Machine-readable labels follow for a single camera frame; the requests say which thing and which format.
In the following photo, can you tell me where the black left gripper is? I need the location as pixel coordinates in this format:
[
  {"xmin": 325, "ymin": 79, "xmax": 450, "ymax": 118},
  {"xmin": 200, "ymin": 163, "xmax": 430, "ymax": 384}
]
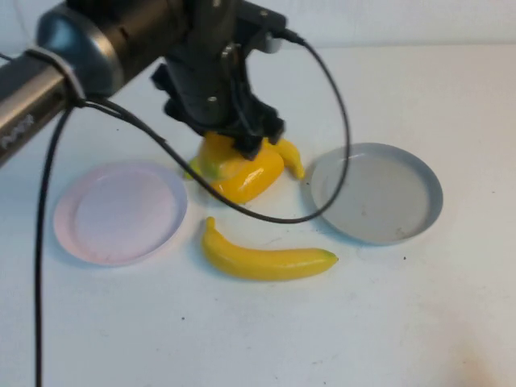
[{"xmin": 151, "ymin": 42, "xmax": 289, "ymax": 163}]

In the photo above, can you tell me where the yellow plastic banana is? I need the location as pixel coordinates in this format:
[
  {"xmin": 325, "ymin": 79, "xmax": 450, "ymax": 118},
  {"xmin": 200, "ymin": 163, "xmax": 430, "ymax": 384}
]
[
  {"xmin": 200, "ymin": 216, "xmax": 339, "ymax": 282},
  {"xmin": 183, "ymin": 136, "xmax": 306, "ymax": 181}
]

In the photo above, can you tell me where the glossy yellow mango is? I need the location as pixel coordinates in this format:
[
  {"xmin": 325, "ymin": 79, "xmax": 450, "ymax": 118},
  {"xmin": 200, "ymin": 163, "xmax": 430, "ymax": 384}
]
[{"xmin": 208, "ymin": 147, "xmax": 285, "ymax": 205}]

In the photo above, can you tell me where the grey-blue round plate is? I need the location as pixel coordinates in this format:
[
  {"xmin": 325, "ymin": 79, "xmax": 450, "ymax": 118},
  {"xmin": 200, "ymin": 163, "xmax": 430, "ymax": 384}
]
[{"xmin": 310, "ymin": 142, "xmax": 444, "ymax": 247}]

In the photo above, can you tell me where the pink round plate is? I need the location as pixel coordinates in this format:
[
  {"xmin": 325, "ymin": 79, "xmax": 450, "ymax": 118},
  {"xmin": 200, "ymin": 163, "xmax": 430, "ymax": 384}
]
[{"xmin": 53, "ymin": 160, "xmax": 189, "ymax": 268}]

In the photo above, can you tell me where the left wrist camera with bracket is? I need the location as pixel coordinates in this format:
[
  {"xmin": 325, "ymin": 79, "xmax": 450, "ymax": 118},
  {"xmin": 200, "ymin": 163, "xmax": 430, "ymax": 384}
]
[{"xmin": 235, "ymin": 0, "xmax": 288, "ymax": 54}]

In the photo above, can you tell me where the grey cable strap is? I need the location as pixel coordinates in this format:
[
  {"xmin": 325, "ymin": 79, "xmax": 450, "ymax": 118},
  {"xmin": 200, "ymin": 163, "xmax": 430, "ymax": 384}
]
[{"xmin": 24, "ymin": 47, "xmax": 86, "ymax": 106}]

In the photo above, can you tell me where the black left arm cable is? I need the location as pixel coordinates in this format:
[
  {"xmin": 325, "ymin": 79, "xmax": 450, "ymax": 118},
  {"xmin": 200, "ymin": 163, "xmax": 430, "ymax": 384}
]
[{"xmin": 34, "ymin": 27, "xmax": 352, "ymax": 387}]

